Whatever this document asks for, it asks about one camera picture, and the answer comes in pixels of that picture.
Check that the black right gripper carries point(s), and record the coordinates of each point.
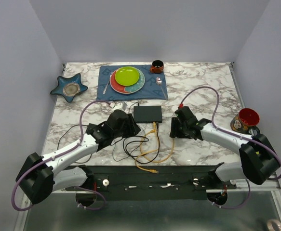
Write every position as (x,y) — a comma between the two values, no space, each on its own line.
(174,124)

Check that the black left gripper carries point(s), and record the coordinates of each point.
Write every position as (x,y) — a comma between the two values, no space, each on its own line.
(133,129)

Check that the black network switch box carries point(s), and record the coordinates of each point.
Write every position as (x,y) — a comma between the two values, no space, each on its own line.
(147,114)

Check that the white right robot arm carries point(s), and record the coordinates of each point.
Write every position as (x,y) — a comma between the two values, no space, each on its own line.
(257,161)

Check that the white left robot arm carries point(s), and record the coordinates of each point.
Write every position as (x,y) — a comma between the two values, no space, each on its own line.
(37,175)

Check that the blue cloth placemat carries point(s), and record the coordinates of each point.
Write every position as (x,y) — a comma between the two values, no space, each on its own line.
(154,87)

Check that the red and teal plate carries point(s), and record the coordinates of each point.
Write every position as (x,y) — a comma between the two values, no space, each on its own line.
(127,89)

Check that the silver spoon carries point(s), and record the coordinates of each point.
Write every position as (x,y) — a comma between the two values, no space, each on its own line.
(159,82)

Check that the green plate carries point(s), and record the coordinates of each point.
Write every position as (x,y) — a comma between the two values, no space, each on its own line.
(127,76)

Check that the brown small cup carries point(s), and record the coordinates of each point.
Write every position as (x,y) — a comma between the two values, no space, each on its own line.
(157,67)

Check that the red skull pattern mug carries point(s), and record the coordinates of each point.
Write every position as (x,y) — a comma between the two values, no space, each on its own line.
(246,121)

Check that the blue star shaped dish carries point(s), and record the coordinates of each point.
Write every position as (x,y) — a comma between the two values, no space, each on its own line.
(69,87)

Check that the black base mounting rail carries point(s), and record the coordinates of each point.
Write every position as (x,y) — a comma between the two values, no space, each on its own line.
(118,183)

